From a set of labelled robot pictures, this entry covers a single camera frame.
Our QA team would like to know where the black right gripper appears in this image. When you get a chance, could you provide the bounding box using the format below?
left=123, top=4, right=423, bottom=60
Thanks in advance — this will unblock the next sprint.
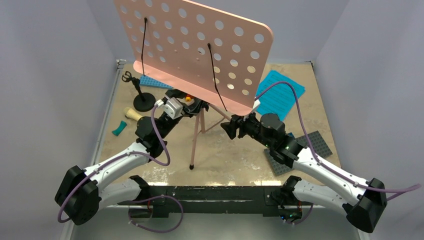
left=220, top=108, right=274, bottom=149

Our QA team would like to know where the blue sheet music page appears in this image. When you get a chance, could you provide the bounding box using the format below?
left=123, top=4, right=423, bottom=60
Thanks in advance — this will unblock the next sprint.
left=256, top=70, right=306, bottom=121

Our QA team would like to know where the pink music stand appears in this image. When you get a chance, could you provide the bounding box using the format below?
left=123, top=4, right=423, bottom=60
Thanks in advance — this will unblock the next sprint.
left=113, top=0, right=275, bottom=171

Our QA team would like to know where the beige toy microphone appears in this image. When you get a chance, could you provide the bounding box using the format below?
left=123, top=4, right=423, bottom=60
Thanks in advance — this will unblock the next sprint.
left=123, top=107, right=143, bottom=122

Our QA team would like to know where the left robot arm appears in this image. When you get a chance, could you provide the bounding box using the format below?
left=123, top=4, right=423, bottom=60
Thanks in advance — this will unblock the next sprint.
left=54, top=97, right=209, bottom=225

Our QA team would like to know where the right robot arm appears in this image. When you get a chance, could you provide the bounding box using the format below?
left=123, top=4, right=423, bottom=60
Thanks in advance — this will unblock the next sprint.
left=220, top=113, right=388, bottom=233

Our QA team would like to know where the colourful toy brick car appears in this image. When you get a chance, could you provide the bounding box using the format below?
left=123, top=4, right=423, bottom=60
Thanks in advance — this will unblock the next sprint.
left=185, top=95, right=193, bottom=102

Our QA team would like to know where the light blue brick baseplate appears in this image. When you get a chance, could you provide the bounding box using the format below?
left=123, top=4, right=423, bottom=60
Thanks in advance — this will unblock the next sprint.
left=139, top=75, right=173, bottom=89

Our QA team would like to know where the teal curved block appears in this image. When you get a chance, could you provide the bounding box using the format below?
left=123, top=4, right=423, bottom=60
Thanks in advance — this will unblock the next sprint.
left=111, top=120, right=128, bottom=137

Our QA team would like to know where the grey brick baseplate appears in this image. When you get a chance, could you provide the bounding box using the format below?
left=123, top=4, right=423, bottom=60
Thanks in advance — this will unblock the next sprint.
left=263, top=130, right=333, bottom=177

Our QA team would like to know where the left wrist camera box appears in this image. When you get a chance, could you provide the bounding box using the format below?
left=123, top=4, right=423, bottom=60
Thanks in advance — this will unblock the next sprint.
left=154, top=97, right=183, bottom=120

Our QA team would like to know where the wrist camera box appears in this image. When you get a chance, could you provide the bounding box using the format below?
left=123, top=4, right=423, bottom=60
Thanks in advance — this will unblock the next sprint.
left=154, top=97, right=183, bottom=120
left=251, top=99, right=261, bottom=113

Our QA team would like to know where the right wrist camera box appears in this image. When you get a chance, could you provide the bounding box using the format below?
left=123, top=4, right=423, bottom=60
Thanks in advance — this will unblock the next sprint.
left=251, top=99, right=261, bottom=113

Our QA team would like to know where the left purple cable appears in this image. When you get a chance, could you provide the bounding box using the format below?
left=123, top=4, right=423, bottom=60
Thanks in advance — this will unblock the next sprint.
left=57, top=105, right=171, bottom=224

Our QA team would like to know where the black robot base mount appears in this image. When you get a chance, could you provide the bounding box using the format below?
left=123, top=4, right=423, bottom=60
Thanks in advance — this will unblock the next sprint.
left=121, top=186, right=311, bottom=223

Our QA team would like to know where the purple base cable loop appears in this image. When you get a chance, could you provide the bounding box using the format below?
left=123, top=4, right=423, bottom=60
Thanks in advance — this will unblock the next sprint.
left=128, top=194, right=184, bottom=234

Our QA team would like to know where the aluminium frame rail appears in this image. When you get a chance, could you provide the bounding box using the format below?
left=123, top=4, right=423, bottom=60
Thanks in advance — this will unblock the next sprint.
left=59, top=59, right=127, bottom=240

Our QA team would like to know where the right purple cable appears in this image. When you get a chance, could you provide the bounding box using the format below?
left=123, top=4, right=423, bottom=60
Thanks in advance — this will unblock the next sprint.
left=255, top=81, right=422, bottom=202

